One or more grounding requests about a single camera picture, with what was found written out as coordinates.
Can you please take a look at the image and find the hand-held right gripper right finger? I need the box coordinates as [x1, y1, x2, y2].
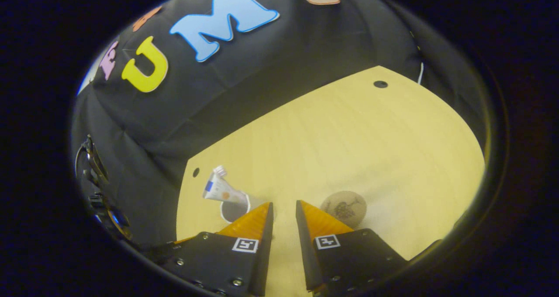
[296, 200, 410, 297]

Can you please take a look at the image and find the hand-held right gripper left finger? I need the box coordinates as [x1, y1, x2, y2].
[159, 202, 275, 297]

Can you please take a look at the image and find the translucent white cup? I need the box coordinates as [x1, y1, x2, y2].
[220, 193, 265, 224]

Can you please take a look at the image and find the round cork coaster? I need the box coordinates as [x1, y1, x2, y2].
[320, 190, 368, 228]

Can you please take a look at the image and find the white toothpaste tube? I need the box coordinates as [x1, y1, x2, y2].
[202, 173, 248, 204]

